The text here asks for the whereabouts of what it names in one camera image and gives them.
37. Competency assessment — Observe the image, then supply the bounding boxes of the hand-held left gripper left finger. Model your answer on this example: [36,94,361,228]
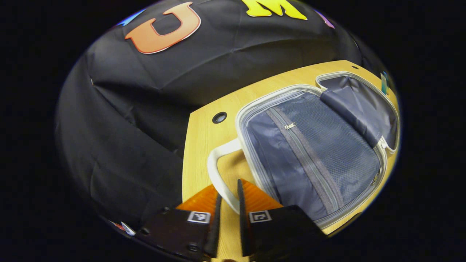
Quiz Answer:
[139,184,223,261]

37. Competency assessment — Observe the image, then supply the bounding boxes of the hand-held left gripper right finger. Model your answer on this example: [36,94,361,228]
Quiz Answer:
[237,178,328,262]

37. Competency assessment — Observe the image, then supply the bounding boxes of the white suitcase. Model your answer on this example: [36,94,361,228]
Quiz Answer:
[207,71,400,230]

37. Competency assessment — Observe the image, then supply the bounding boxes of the white printed object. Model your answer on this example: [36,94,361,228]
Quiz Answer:
[109,220,137,237]

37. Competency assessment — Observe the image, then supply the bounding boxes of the black backdrop cloth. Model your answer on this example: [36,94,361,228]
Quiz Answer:
[55,0,383,230]

